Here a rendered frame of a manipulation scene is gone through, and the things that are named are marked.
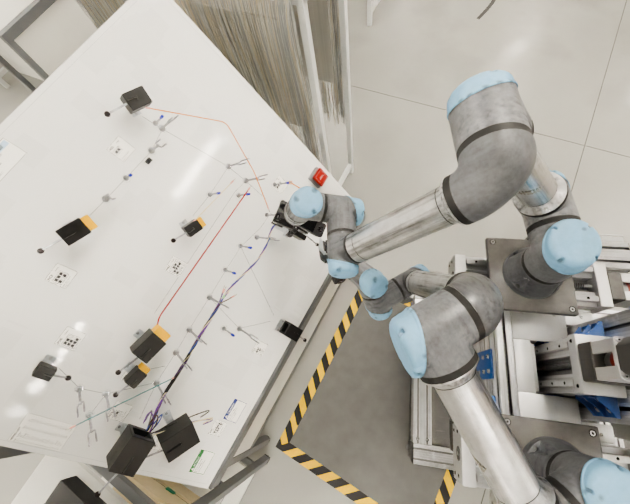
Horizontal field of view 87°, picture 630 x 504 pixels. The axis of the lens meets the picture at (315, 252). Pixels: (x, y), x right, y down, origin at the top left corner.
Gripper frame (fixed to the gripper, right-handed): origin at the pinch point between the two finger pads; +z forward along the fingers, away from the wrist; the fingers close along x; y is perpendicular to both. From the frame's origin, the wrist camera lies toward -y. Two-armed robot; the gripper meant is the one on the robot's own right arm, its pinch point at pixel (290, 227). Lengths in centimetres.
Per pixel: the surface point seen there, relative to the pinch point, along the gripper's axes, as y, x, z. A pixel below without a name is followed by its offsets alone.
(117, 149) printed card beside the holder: 52, 4, -16
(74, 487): 27, 96, 4
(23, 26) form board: 223, -90, 161
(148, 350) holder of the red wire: 23, 49, -14
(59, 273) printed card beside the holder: 50, 39, -15
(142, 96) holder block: 49, -9, -25
